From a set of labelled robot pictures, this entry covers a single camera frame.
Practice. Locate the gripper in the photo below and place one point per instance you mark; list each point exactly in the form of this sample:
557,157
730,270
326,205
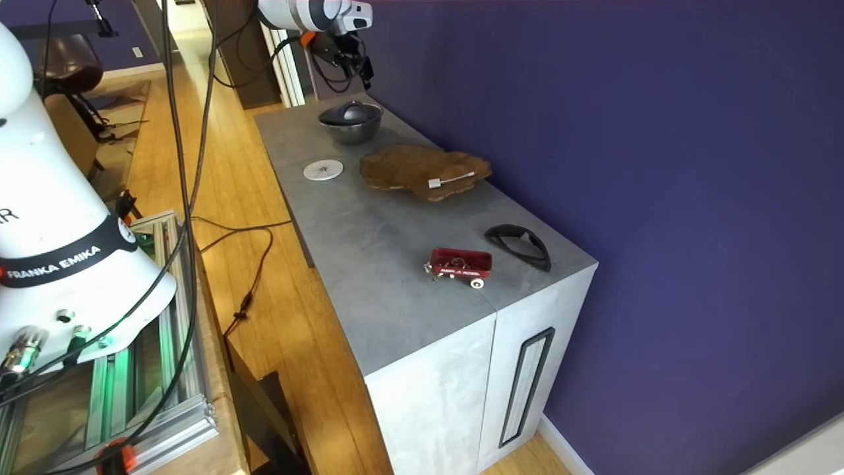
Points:
328,45

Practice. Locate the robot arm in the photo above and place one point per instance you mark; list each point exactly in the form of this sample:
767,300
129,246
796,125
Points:
59,198

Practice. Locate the metal bowl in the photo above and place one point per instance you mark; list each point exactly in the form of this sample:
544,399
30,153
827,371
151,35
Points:
356,132

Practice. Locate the white round tape disc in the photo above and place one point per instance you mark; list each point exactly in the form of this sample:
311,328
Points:
323,170

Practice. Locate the grey round object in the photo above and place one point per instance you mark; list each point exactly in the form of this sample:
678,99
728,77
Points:
354,112

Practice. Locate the brown wooden tray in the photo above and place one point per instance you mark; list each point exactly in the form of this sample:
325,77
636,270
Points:
402,168

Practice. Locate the brown wooden door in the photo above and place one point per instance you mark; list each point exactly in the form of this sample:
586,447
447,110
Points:
244,59

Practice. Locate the grey cabinet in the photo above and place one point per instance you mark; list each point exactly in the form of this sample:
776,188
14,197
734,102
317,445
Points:
369,251

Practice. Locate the red toy wagon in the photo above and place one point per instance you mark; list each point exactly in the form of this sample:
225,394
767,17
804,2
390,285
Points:
461,262

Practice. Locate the brown chair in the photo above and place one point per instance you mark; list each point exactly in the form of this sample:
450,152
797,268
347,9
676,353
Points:
69,63

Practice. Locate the grey cabinet door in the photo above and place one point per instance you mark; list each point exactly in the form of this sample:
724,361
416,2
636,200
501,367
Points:
567,310
435,409

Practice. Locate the black flat panel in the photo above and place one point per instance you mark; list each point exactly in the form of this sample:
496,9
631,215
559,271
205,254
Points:
264,422

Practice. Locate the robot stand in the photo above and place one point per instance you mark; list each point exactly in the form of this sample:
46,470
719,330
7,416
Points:
168,396

